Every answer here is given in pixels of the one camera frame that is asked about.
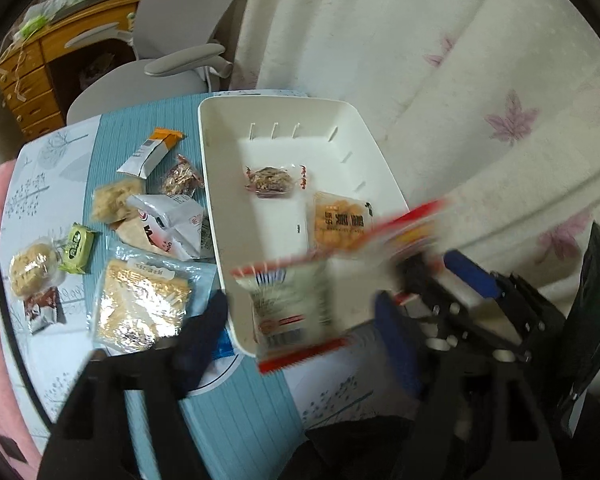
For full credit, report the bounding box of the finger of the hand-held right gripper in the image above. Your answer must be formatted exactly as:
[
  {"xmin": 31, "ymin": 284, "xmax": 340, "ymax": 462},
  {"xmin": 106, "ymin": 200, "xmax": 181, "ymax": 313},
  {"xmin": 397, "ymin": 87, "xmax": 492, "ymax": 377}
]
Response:
[
  {"xmin": 442, "ymin": 250, "xmax": 567, "ymax": 347},
  {"xmin": 395, "ymin": 255, "xmax": 481, "ymax": 342}
]

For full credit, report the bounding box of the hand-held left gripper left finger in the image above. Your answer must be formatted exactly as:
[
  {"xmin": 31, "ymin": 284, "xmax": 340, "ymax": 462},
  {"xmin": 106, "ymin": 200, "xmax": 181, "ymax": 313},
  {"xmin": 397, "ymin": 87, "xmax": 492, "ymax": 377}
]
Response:
[{"xmin": 39, "ymin": 289, "xmax": 231, "ymax": 480}]

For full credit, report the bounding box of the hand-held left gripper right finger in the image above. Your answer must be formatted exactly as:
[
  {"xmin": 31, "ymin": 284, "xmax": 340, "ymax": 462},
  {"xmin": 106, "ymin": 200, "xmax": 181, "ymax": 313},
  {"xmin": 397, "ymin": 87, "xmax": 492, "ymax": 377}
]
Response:
[{"xmin": 374, "ymin": 290, "xmax": 566, "ymax": 480}]

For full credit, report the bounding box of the red-edged white snack packet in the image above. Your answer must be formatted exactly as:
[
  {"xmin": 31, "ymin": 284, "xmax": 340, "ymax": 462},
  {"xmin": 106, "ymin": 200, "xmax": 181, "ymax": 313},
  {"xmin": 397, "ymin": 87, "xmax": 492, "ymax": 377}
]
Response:
[{"xmin": 230, "ymin": 197, "xmax": 453, "ymax": 376}]

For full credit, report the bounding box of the silver red snack bag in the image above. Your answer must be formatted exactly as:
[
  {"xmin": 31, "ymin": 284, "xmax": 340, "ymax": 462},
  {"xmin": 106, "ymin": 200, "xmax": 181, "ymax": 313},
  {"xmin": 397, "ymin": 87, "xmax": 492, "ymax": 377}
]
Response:
[{"xmin": 125, "ymin": 192, "xmax": 206, "ymax": 261}]

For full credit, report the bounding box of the white plastic bin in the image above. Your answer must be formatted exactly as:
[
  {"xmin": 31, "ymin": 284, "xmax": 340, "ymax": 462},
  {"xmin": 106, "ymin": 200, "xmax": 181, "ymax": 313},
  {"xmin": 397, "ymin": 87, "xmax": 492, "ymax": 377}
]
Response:
[{"xmin": 197, "ymin": 91, "xmax": 412, "ymax": 359}]

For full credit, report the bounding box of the green snack packet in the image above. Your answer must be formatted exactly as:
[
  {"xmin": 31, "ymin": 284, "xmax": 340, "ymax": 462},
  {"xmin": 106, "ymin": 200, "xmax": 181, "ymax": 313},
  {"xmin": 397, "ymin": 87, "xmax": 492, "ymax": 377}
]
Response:
[{"xmin": 57, "ymin": 223, "xmax": 99, "ymax": 275}]

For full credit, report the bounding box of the large yellow noodle packet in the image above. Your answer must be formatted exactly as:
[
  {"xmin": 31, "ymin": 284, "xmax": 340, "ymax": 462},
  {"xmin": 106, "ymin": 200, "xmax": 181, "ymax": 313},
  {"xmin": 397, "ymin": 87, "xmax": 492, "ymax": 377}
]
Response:
[{"xmin": 89, "ymin": 246, "xmax": 241, "ymax": 361}]

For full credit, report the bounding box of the orange fried snack packet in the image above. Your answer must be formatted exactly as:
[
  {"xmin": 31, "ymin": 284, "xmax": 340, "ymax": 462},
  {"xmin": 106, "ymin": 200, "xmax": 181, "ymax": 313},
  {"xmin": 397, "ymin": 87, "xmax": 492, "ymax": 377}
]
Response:
[{"xmin": 307, "ymin": 191, "xmax": 379, "ymax": 256}]

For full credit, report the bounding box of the tan wafer packet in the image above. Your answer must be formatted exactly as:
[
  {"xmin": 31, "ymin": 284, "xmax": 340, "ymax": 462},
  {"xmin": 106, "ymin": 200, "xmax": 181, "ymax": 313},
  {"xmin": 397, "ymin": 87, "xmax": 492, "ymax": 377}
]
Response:
[{"xmin": 111, "ymin": 217, "xmax": 153, "ymax": 253}]

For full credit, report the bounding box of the small brown snack packet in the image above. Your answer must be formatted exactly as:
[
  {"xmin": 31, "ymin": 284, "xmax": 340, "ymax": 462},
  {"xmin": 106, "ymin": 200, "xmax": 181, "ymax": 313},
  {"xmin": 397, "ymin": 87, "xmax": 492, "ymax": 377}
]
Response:
[{"xmin": 24, "ymin": 285, "xmax": 67, "ymax": 336}]

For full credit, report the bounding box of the clear nut candy packet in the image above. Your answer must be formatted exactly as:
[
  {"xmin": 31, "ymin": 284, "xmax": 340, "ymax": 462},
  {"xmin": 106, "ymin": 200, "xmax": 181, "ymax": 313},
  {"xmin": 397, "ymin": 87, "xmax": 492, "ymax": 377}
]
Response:
[{"xmin": 160, "ymin": 154, "xmax": 206, "ymax": 197}]

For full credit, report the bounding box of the puffed rice crisp packet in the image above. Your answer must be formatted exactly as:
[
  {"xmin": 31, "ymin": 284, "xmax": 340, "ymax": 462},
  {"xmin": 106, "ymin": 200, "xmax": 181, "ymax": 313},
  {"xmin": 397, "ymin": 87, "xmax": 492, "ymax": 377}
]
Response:
[{"xmin": 90, "ymin": 180, "xmax": 146, "ymax": 225}]

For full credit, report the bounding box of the brown nut snack packet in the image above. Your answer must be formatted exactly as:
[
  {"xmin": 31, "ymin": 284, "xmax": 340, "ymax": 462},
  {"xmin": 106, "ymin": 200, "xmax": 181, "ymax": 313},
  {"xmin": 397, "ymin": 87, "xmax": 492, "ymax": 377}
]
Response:
[{"xmin": 244, "ymin": 162, "xmax": 314, "ymax": 200}]

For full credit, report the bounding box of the round cake packet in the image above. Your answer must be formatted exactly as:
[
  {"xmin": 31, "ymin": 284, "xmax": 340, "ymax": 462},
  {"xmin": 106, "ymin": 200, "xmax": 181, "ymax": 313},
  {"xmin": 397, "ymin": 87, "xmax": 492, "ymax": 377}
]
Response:
[{"xmin": 9, "ymin": 240, "xmax": 63, "ymax": 301}]

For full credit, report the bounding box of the orange white snack bar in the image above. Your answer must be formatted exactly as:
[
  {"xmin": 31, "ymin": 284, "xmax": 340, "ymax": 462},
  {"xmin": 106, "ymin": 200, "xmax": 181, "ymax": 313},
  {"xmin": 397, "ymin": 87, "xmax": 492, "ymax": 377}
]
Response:
[{"xmin": 117, "ymin": 128, "xmax": 185, "ymax": 181}]

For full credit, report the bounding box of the floral white curtain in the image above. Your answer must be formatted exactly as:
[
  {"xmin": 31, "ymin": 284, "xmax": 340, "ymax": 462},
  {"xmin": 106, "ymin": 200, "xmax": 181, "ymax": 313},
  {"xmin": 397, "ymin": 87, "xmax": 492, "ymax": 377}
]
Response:
[{"xmin": 230, "ymin": 0, "xmax": 600, "ymax": 311}]

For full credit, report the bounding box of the wooden desk with drawers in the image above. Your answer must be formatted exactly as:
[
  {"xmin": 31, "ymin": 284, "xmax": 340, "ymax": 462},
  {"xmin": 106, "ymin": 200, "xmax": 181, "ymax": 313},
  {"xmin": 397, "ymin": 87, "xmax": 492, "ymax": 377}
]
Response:
[{"xmin": 0, "ymin": 0, "xmax": 142, "ymax": 141}]

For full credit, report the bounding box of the grey office chair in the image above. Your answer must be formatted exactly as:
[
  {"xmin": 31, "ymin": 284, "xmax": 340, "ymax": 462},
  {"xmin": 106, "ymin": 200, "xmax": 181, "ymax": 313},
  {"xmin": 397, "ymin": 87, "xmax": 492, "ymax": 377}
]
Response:
[{"xmin": 66, "ymin": 0, "xmax": 261, "ymax": 126}]

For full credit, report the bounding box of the green white packet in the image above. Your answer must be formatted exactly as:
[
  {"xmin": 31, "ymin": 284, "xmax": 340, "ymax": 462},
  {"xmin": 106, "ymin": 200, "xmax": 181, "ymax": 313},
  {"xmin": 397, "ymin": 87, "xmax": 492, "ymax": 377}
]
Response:
[{"xmin": 16, "ymin": 14, "xmax": 49, "ymax": 41}]

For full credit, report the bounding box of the white plastic bag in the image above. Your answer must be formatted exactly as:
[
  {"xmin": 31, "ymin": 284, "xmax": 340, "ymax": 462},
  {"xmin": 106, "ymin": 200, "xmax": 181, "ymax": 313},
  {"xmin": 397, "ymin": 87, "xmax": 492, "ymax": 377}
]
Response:
[{"xmin": 27, "ymin": 0, "xmax": 70, "ymax": 23}]

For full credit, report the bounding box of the black cable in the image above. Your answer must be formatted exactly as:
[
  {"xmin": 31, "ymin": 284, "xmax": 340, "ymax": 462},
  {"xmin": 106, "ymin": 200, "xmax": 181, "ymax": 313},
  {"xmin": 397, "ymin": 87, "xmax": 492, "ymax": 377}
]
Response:
[{"xmin": 0, "ymin": 221, "xmax": 57, "ymax": 426}]

